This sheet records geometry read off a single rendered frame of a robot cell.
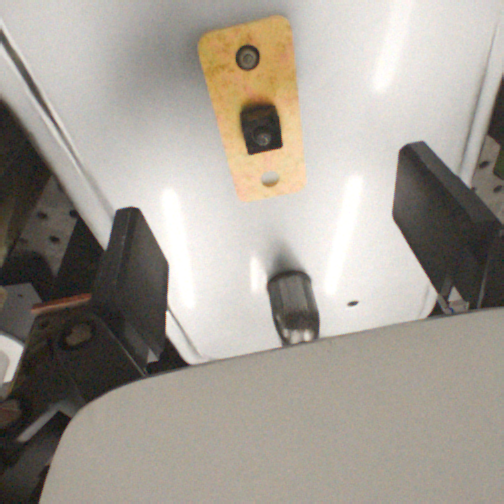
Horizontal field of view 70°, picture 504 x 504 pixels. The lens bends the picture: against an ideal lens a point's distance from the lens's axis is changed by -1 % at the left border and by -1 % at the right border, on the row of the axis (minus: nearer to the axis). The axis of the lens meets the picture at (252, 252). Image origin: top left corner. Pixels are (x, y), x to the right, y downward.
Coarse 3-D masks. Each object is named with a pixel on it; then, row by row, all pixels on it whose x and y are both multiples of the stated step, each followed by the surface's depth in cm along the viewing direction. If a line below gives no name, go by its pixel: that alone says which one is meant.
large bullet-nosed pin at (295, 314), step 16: (288, 272) 25; (272, 288) 25; (288, 288) 24; (304, 288) 24; (272, 304) 24; (288, 304) 23; (304, 304) 23; (288, 320) 22; (304, 320) 22; (288, 336) 22; (304, 336) 22
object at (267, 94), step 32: (224, 32) 14; (256, 32) 14; (288, 32) 14; (224, 64) 15; (256, 64) 15; (288, 64) 15; (224, 96) 16; (256, 96) 16; (288, 96) 16; (224, 128) 17; (288, 128) 17; (256, 160) 18; (288, 160) 18; (256, 192) 19; (288, 192) 20
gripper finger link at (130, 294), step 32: (128, 224) 11; (128, 256) 10; (160, 256) 13; (96, 288) 10; (128, 288) 9; (160, 288) 12; (128, 320) 10; (160, 320) 11; (128, 352) 9; (160, 352) 11; (32, 384) 9; (64, 384) 8; (0, 416) 8; (32, 416) 8
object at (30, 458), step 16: (64, 416) 9; (48, 432) 8; (0, 448) 8; (16, 448) 8; (32, 448) 8; (48, 448) 8; (0, 464) 8; (16, 464) 8; (32, 464) 8; (0, 480) 7; (16, 480) 8; (32, 480) 8; (0, 496) 7; (16, 496) 8
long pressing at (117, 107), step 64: (0, 0) 13; (64, 0) 13; (128, 0) 13; (192, 0) 13; (256, 0) 13; (320, 0) 14; (384, 0) 14; (448, 0) 14; (0, 64) 14; (64, 64) 14; (128, 64) 15; (192, 64) 15; (320, 64) 15; (384, 64) 16; (448, 64) 16; (64, 128) 16; (128, 128) 16; (192, 128) 17; (320, 128) 17; (384, 128) 18; (448, 128) 18; (64, 192) 18; (128, 192) 19; (192, 192) 19; (320, 192) 20; (384, 192) 21; (192, 256) 23; (256, 256) 23; (320, 256) 24; (384, 256) 25; (192, 320) 28; (256, 320) 29; (320, 320) 30; (384, 320) 31
